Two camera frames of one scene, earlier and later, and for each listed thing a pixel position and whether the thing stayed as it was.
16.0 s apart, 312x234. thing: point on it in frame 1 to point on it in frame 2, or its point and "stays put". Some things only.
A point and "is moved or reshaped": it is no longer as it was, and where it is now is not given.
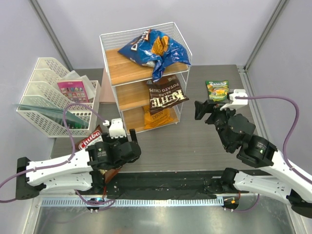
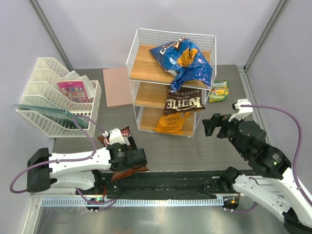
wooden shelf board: x=122 y=69 to x=146 y=67
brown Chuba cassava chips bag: x=94 y=136 to x=105 y=140
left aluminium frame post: x=51 y=33 stays put
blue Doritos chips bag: x=152 y=48 to x=181 y=59
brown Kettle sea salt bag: x=165 y=93 to x=184 y=100
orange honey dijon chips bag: x=157 y=120 to x=172 y=123
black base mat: x=161 y=185 stays put
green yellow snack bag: x=218 y=91 stays put
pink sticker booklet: x=75 y=90 stays put
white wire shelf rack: x=148 y=68 is moved or reshaped
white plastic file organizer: x=44 y=106 stays put
